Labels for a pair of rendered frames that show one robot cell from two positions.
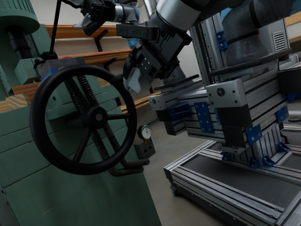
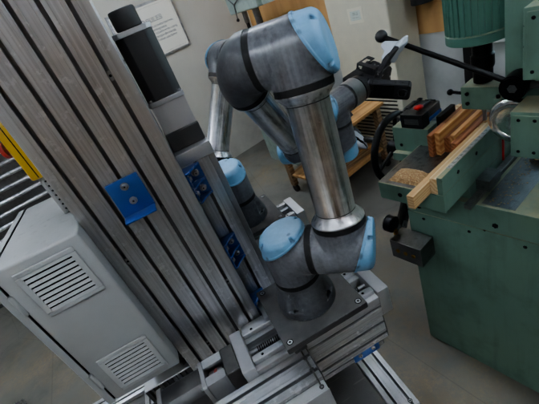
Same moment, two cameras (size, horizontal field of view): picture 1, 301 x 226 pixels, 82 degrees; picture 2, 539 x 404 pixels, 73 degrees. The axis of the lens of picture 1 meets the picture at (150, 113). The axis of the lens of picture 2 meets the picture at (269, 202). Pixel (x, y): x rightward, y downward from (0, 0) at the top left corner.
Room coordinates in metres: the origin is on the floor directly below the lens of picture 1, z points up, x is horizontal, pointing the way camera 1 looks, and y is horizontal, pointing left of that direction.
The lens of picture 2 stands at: (1.81, -0.02, 1.52)
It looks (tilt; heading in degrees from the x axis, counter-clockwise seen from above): 30 degrees down; 197
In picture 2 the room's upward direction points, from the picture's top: 23 degrees counter-clockwise
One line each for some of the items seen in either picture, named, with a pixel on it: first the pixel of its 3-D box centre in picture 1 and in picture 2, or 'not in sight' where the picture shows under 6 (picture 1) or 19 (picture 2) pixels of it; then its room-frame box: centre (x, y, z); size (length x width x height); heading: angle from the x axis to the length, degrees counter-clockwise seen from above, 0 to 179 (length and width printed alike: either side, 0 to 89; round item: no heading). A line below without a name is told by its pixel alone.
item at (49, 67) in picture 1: (64, 67); (417, 111); (0.59, 0.22, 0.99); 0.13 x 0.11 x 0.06; 135
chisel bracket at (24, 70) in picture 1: (32, 74); (491, 96); (0.72, 0.40, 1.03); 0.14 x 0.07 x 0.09; 45
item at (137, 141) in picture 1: (139, 148); (411, 246); (0.79, 0.10, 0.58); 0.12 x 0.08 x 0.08; 45
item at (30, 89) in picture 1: (57, 89); (451, 127); (0.66, 0.30, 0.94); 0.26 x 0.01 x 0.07; 135
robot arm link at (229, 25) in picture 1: (239, 18); (230, 180); (0.71, -0.45, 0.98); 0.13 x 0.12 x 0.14; 40
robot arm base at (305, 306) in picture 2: (172, 74); (301, 284); (1.16, -0.22, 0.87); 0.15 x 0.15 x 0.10
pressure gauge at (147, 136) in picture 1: (144, 134); (391, 225); (0.74, 0.05, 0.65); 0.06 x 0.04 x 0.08; 135
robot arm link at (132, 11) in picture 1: (126, 15); (333, 108); (0.88, -0.04, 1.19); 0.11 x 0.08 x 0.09; 134
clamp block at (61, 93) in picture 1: (70, 89); (422, 131); (0.59, 0.23, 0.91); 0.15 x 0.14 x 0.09; 135
